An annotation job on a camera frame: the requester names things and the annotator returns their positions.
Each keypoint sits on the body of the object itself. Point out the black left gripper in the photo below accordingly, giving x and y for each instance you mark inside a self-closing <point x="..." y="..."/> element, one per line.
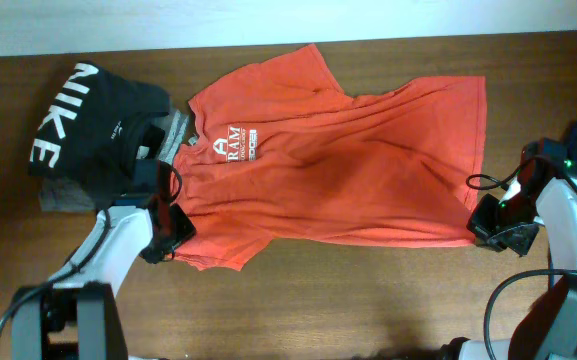
<point x="157" y="249"/>

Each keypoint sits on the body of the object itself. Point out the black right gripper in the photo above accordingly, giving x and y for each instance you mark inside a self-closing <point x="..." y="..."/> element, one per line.
<point x="479" y="224"/>

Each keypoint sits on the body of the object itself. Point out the orange red t-shirt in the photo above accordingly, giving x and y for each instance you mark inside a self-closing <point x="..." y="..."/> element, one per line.
<point x="284" y="153"/>

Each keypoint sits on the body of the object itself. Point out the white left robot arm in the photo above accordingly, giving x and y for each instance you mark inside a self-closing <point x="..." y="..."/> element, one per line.
<point x="73" y="315"/>

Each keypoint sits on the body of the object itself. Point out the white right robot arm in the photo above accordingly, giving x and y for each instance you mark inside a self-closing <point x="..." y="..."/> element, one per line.
<point x="549" y="331"/>

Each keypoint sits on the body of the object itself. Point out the grey folded garment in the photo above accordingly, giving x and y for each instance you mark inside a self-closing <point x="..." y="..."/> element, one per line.
<point x="166" y="136"/>

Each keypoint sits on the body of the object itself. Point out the black Nike garment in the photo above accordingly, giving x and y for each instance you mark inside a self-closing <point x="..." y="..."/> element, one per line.
<point x="92" y="131"/>

